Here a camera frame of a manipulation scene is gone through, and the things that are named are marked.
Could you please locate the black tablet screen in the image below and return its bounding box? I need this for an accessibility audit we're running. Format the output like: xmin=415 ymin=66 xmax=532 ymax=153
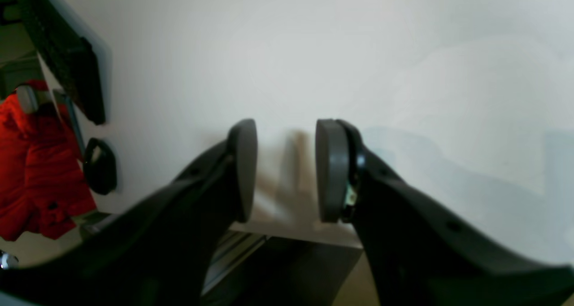
xmin=17 ymin=0 xmax=106 ymax=125

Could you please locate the red cloth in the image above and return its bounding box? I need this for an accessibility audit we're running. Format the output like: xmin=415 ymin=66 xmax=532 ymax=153
xmin=0 ymin=79 xmax=96 ymax=242

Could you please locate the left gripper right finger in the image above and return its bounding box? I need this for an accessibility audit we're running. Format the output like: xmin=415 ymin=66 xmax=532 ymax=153
xmin=315 ymin=119 xmax=573 ymax=306

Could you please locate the aluminium frame rail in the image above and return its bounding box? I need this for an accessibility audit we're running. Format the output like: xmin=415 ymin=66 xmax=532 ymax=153
xmin=201 ymin=230 xmax=269 ymax=296

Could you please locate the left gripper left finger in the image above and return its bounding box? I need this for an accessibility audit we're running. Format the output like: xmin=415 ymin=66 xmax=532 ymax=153
xmin=1 ymin=119 xmax=258 ymax=306

